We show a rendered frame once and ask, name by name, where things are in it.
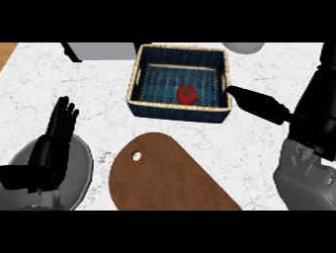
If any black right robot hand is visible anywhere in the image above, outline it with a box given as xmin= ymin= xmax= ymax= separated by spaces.
xmin=225 ymin=42 xmax=336 ymax=162

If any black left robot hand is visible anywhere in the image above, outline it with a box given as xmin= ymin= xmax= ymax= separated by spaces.
xmin=0 ymin=96 xmax=80 ymax=195

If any brown wooden cutting board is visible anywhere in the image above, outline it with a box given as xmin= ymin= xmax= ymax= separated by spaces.
xmin=108 ymin=131 xmax=243 ymax=211

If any red tomato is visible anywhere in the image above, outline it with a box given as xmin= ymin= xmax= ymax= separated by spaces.
xmin=175 ymin=85 xmax=200 ymax=106

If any blue wicker basket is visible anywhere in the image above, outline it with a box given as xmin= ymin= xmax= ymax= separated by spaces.
xmin=126 ymin=43 xmax=234 ymax=125

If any pale grey round object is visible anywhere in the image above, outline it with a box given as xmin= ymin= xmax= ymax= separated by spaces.
xmin=221 ymin=42 xmax=266 ymax=55

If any grey box appliance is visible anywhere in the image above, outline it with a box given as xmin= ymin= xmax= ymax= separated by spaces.
xmin=59 ymin=42 xmax=139 ymax=63

